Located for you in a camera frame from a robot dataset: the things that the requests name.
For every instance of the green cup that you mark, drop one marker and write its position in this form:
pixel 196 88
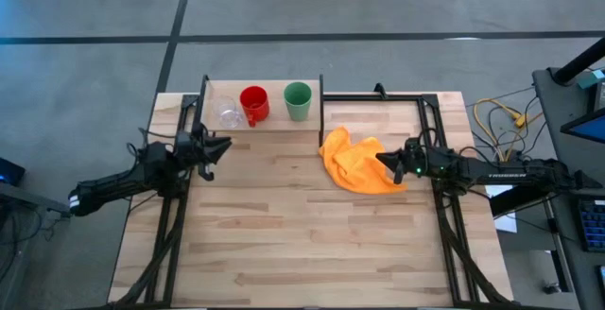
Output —
pixel 299 109

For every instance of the dark grey desk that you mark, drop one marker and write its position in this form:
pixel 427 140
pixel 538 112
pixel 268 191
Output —
pixel 567 234

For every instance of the red mug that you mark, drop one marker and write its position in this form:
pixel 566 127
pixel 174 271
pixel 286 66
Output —
pixel 255 107

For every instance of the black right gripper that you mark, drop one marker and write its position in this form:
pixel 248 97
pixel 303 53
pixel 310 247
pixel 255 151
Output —
pixel 413 163

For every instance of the blue lit screen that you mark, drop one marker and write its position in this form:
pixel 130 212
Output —
pixel 591 128

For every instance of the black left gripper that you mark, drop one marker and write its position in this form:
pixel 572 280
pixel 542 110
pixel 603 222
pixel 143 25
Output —
pixel 191 151

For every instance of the black device with blue light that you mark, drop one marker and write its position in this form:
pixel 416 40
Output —
pixel 10 173

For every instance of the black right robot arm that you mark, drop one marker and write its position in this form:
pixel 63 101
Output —
pixel 506 175

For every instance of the black pole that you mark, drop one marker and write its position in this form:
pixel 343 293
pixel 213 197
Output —
pixel 581 64

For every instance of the keyboard with blue keys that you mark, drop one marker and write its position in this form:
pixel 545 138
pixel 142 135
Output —
pixel 594 225

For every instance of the black aluminium table frame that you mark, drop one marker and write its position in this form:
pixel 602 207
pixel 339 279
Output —
pixel 359 97

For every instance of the teal box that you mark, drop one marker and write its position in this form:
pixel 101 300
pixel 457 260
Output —
pixel 591 79

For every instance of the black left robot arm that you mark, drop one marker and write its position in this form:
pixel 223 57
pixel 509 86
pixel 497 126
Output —
pixel 123 182

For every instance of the clear glass mug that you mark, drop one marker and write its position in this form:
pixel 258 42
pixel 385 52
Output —
pixel 227 111

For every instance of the orange cloth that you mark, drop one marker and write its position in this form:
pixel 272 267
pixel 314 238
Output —
pixel 354 168

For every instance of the black clamp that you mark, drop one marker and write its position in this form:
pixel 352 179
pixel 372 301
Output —
pixel 380 91

